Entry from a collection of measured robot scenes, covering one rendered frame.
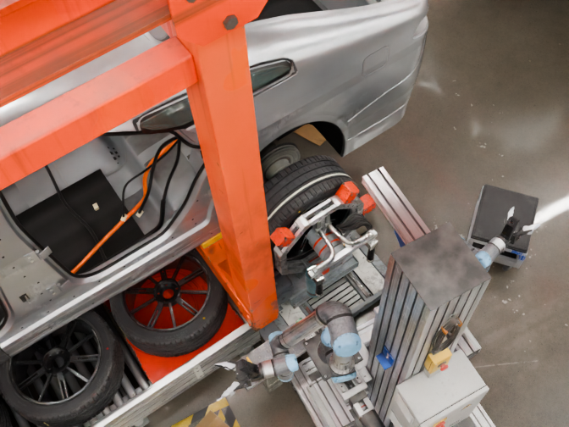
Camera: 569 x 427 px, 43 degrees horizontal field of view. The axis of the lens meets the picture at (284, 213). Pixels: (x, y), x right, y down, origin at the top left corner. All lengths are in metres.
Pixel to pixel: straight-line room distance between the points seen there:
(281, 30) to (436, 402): 1.77
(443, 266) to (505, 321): 2.23
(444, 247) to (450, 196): 2.51
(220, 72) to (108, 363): 2.31
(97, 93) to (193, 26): 0.36
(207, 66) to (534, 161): 3.57
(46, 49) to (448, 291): 1.47
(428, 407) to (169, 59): 1.84
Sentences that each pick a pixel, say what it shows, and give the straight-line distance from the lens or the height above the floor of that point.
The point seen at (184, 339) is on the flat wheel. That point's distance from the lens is 4.07.
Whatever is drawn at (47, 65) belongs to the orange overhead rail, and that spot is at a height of 3.00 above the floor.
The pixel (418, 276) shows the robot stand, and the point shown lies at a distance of 2.50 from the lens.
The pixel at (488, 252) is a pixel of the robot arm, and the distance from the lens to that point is 3.47.
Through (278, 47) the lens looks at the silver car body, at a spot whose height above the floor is 1.80.
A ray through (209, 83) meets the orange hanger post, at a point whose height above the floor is 2.63.
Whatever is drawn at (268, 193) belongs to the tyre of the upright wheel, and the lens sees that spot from 3.66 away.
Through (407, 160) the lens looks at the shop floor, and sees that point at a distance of 5.17.
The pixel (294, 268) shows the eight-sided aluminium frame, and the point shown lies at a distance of 3.94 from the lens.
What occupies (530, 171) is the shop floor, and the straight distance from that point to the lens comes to 5.29.
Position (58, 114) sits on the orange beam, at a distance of 2.06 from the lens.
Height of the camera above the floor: 4.28
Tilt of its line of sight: 61 degrees down
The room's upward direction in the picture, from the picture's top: 4 degrees counter-clockwise
